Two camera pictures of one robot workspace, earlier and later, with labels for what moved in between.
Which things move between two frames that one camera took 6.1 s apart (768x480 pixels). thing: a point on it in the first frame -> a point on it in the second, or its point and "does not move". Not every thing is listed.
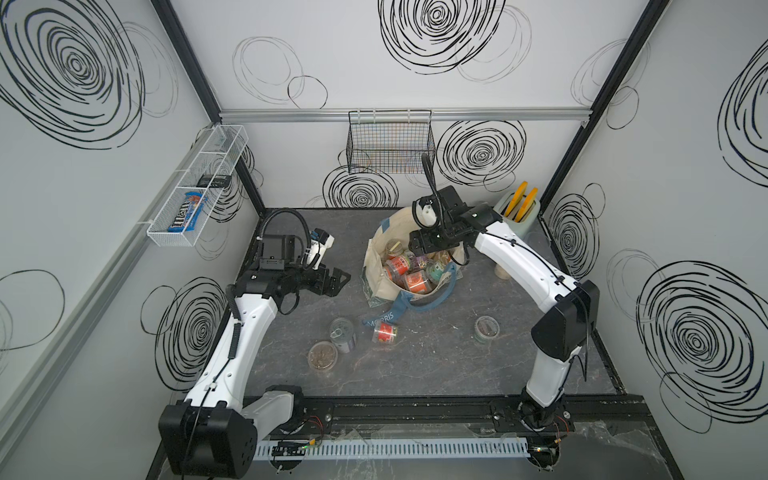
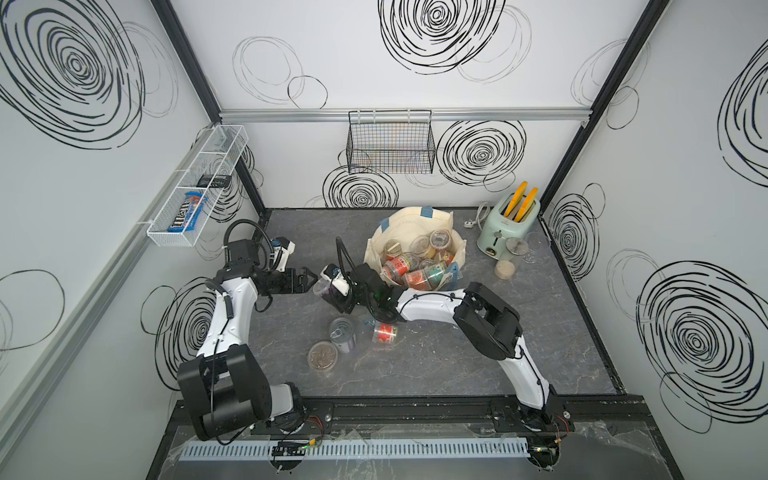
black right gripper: (423, 234) -> (346, 307)
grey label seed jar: (342, 334) does not move
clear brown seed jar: (322, 355) does not move
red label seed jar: (384, 333) does not move
